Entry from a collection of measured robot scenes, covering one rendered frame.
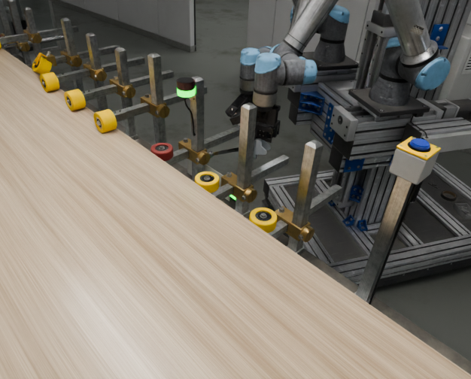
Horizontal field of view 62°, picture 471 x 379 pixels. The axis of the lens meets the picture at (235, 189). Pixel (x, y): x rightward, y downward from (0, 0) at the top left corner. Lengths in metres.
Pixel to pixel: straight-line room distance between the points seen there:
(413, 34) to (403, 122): 0.42
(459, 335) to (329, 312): 1.39
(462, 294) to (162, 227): 1.79
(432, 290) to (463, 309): 0.16
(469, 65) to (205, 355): 1.61
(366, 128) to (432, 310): 1.10
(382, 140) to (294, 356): 1.05
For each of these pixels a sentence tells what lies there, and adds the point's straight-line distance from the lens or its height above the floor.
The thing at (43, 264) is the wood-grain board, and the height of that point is 0.90.
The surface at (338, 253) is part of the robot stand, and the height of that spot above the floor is 0.21.
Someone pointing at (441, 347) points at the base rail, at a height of 0.70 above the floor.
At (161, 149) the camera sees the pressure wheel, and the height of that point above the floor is 0.91.
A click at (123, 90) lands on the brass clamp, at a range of 1.80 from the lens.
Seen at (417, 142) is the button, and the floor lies 1.23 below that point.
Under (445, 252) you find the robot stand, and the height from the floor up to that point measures 0.23.
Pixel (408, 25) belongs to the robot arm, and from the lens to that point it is 1.38.
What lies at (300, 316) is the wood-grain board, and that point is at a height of 0.90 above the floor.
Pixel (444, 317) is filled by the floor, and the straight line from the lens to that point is 2.31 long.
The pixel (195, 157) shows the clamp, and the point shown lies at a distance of 1.48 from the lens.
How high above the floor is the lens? 1.63
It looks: 36 degrees down
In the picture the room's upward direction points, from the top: 3 degrees clockwise
